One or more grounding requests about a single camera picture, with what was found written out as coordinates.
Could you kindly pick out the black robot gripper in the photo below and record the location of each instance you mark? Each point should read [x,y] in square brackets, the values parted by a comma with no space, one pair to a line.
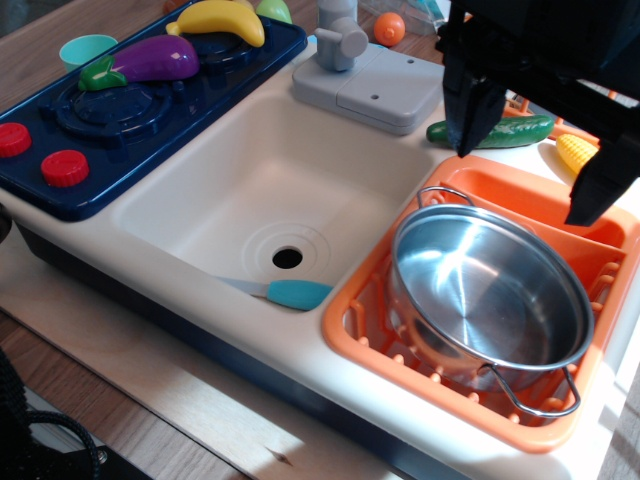
[550,52]

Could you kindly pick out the stainless steel pan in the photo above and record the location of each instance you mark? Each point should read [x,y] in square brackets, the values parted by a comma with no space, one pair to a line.
[485,302]

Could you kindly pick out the orange plastic drying rack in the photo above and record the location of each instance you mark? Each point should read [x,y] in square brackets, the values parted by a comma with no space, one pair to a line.
[604,257]

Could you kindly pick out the cream toy sink unit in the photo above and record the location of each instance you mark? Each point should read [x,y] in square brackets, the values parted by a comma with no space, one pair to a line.
[279,189]

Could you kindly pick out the green toy cucumber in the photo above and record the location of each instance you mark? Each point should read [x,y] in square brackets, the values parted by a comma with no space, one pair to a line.
[509,132]

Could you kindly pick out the yellow toy corn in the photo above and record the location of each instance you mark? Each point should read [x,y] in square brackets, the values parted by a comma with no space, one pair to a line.
[575,152]

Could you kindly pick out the grey toy faucet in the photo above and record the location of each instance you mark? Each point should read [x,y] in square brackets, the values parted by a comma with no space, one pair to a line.
[351,77]

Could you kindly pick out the orange toy fruit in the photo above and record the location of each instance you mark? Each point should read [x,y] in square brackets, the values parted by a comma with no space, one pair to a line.
[389,29]

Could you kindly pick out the light green toy fruit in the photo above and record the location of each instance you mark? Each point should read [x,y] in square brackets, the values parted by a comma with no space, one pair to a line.
[275,10]

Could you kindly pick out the yellow toy banana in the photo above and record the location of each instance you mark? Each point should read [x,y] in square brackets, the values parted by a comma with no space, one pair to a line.
[219,17]

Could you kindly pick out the purple toy eggplant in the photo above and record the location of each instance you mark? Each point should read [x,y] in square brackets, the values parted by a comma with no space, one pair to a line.
[159,58]

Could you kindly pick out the navy blue toy stove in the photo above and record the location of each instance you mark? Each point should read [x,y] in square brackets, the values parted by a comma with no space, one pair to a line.
[126,132]

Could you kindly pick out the teal plastic cup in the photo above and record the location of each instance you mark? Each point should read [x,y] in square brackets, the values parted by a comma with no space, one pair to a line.
[80,50]

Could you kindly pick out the red stove knob right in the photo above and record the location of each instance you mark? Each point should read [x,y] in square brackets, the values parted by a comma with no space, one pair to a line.
[65,168]

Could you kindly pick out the red stove knob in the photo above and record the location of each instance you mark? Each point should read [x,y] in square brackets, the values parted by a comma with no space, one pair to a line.
[15,139]
[65,168]

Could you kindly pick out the red stove knob left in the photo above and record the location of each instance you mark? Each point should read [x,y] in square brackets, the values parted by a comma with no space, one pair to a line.
[15,139]

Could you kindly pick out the blue handled toy knife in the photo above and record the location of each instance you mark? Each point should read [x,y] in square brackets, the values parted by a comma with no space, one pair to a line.
[302,295]

